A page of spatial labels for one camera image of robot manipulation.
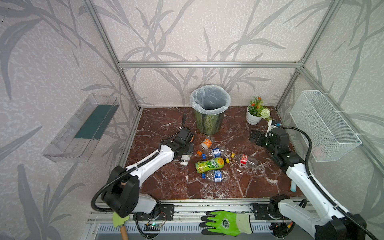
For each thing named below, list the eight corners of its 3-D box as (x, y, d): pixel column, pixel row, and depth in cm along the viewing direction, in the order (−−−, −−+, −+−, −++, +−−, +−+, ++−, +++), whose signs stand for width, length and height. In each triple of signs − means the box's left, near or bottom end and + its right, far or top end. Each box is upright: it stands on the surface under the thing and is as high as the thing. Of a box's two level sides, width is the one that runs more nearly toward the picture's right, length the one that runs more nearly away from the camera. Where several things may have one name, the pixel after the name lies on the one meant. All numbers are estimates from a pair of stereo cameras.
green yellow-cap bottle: (197, 175, 87) (197, 171, 82) (195, 166, 90) (195, 162, 86) (228, 167, 90) (230, 162, 86) (225, 159, 94) (226, 154, 89)
